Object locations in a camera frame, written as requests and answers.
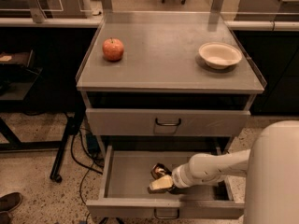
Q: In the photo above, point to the grey drawer cabinet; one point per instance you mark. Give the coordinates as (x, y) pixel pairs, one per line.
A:
(161, 69)

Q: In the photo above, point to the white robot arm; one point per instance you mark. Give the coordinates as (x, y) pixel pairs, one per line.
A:
(270, 166)

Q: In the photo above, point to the open middle grey drawer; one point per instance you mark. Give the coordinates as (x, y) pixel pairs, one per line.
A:
(125, 192)

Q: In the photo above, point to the brown shoe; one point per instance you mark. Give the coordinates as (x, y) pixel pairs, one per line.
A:
(10, 201)

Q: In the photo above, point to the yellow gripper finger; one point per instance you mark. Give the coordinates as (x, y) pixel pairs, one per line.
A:
(162, 184)

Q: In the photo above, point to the closed upper grey drawer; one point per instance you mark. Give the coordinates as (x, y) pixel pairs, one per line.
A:
(167, 122)

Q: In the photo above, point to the red apple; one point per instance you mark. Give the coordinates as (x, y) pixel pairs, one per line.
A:
(113, 49)

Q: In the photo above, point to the crushed orange soda can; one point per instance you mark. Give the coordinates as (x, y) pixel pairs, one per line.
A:
(159, 170)

